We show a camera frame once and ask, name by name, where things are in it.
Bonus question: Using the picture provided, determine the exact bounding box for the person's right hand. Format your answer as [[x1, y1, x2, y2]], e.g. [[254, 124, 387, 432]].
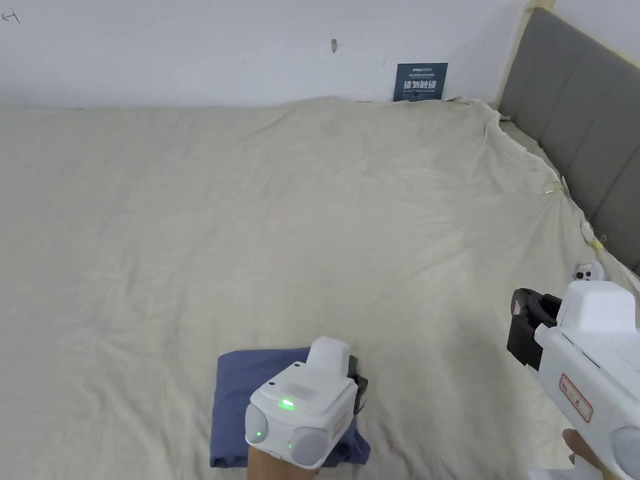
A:
[[562, 428, 597, 472]]

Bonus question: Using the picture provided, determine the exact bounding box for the dark blue garment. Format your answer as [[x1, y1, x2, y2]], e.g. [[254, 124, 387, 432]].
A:
[[209, 347, 373, 469]]

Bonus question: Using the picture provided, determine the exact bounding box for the white hand controller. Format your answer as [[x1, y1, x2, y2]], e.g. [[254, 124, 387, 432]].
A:
[[574, 262, 604, 284]]

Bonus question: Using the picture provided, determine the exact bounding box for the grey padded headboard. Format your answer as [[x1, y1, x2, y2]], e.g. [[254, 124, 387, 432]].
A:
[[492, 6, 640, 279]]

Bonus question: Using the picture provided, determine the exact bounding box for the person's left hand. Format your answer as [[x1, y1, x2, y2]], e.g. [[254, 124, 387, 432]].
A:
[[244, 444, 322, 480]]

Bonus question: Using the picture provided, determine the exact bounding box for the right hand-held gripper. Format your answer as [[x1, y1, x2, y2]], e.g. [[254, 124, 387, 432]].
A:
[[506, 279, 640, 480]]

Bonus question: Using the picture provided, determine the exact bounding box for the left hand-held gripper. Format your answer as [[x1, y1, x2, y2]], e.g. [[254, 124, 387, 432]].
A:
[[244, 336, 370, 470]]

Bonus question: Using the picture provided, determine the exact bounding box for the bed with beige sheet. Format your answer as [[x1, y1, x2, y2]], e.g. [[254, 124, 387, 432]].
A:
[[0, 96, 640, 480]]

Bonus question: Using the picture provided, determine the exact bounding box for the dark blue sign card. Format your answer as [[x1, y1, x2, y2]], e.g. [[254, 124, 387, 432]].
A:
[[391, 62, 450, 104]]

